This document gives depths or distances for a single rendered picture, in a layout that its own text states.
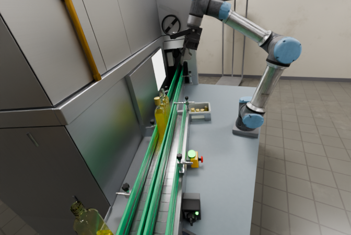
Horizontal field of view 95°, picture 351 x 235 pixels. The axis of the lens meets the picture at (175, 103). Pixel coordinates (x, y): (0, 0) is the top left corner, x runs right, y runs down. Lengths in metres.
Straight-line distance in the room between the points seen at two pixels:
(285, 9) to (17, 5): 3.95
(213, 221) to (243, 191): 0.22
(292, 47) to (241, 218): 0.82
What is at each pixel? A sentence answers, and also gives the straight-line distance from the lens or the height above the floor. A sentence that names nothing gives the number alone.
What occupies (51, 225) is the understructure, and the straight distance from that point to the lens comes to 1.30.
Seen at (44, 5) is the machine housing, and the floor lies 1.66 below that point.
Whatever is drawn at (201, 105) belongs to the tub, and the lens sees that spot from 1.53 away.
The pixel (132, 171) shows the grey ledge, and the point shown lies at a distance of 0.97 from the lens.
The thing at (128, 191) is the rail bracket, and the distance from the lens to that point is 0.78.
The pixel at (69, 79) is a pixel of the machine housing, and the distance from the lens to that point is 0.63.
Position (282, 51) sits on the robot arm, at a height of 1.36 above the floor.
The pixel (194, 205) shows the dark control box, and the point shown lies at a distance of 0.85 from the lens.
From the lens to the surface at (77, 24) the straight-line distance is 0.70.
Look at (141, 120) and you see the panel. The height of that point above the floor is 1.02.
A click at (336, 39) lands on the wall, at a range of 4.31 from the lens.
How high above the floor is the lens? 1.58
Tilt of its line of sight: 28 degrees down
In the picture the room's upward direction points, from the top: 9 degrees counter-clockwise
